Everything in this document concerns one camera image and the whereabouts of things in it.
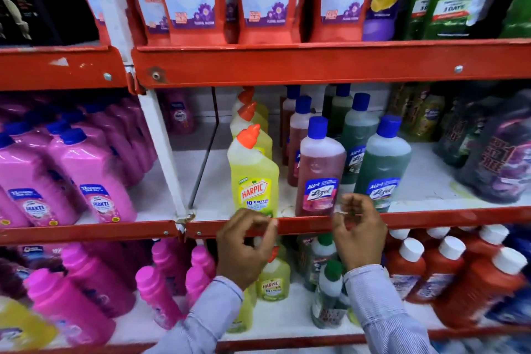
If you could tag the person's left hand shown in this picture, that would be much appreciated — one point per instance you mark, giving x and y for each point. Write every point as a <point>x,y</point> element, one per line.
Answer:
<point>244,250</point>

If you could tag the person's right hand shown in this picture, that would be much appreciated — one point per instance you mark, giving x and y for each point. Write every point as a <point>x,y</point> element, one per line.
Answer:
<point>363,237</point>

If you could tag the yellow-green cleaner bottle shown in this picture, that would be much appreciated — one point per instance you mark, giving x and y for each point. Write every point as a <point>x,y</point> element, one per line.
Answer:
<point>244,312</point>
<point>259,136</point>
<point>253,175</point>
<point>274,279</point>
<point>247,95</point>

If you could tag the green blue-capped cleaner bottle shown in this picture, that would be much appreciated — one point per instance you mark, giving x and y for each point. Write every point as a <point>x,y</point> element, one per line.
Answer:
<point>340,109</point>
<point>359,125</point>
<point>386,163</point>

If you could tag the maroon blue-capped cleaner bottle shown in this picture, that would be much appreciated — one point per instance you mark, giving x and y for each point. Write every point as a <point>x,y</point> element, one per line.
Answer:
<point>288,109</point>
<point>298,134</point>
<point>321,163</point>

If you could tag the group of red white-capped bottles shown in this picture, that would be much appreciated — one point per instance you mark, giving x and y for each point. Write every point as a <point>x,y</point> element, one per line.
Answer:
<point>468,283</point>

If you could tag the group of magenta bottles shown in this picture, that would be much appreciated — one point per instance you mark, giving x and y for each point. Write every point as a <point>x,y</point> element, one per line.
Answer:
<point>83,283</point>

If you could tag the red metal shelf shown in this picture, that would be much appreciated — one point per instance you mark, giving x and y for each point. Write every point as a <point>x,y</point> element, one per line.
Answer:
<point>332,61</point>

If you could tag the group of pale pink bottles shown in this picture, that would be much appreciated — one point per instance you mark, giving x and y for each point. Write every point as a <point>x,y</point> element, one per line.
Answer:
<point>83,167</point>

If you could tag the yellow cleaner bottle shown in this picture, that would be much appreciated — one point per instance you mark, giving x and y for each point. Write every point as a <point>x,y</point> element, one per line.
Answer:
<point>25,324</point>

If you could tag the person's left forearm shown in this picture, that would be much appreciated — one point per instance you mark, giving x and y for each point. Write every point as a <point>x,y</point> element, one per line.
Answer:
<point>207,320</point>

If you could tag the person's right forearm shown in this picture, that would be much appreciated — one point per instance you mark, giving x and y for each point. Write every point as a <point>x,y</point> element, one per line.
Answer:
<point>381,312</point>

